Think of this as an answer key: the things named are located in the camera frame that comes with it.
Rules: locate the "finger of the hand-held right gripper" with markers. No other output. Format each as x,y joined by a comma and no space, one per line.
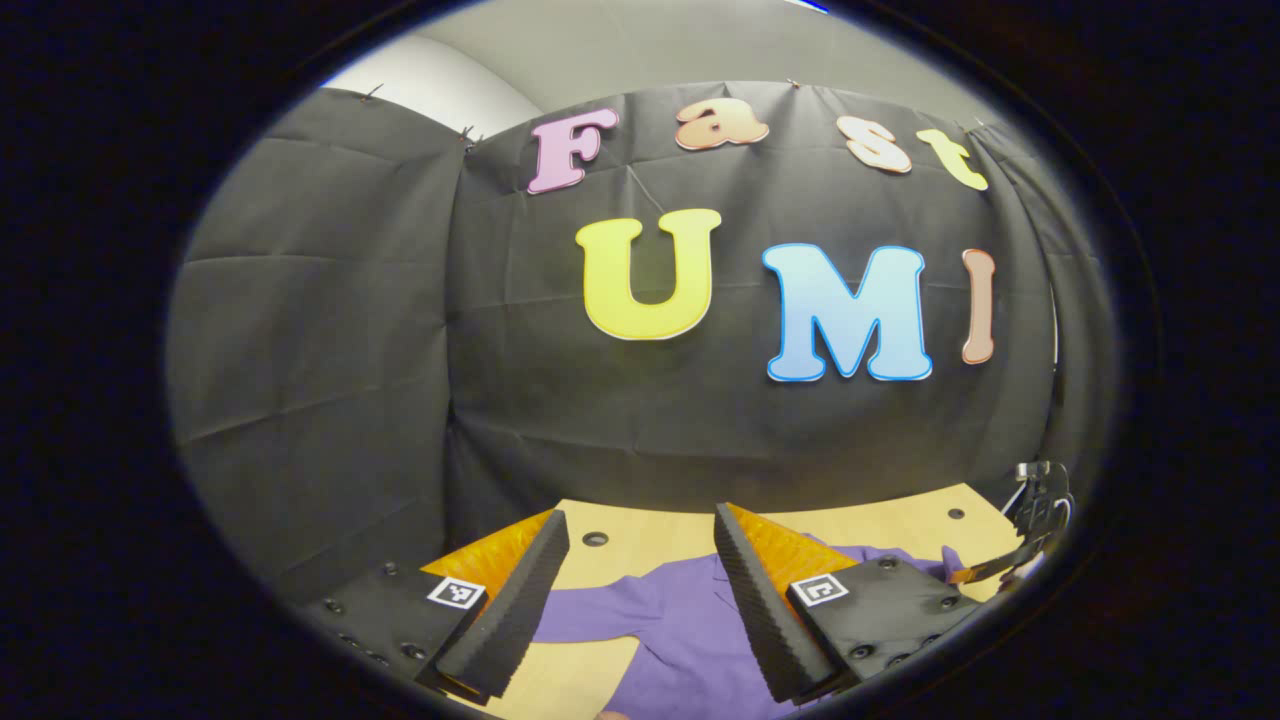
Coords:
990,568

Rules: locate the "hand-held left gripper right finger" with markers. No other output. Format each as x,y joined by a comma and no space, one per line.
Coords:
760,610

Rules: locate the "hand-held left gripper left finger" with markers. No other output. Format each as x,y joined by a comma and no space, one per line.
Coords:
520,600

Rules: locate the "purple button shirt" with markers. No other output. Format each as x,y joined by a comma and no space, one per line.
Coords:
680,630

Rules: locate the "black backdrop cloth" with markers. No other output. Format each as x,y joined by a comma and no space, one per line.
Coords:
350,350

